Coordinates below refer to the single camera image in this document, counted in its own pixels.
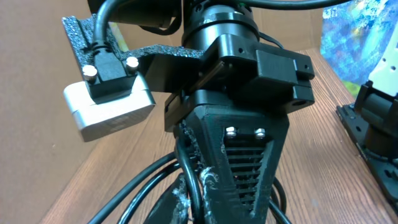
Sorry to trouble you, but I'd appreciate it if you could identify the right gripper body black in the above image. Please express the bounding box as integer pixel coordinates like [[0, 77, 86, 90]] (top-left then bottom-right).
[[141, 34, 315, 132]]

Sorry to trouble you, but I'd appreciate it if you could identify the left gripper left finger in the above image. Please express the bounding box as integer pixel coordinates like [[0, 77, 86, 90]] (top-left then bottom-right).
[[144, 173, 190, 224]]

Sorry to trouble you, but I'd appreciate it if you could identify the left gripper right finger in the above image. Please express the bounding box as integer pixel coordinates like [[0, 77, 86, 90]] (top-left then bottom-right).
[[200, 167, 223, 224]]

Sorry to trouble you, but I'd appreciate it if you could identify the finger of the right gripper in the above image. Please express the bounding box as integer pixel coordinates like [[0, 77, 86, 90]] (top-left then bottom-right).
[[185, 105, 289, 224], [174, 119, 205, 174]]

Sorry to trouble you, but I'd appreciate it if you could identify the black multi-head usb cable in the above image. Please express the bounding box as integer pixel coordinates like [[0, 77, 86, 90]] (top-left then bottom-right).
[[86, 136, 293, 224]]

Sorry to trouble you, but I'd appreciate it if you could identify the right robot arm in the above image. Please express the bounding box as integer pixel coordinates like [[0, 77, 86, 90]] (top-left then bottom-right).
[[78, 1, 315, 223]]

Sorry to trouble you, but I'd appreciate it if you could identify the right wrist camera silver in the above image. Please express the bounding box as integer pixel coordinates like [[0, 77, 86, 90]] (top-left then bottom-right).
[[63, 73, 155, 142]]

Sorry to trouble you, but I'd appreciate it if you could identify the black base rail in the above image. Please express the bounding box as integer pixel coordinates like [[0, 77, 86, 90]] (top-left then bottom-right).
[[336, 105, 397, 212]]

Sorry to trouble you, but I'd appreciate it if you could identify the right camera cable black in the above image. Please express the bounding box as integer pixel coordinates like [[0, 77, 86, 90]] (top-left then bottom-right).
[[91, 0, 352, 75]]

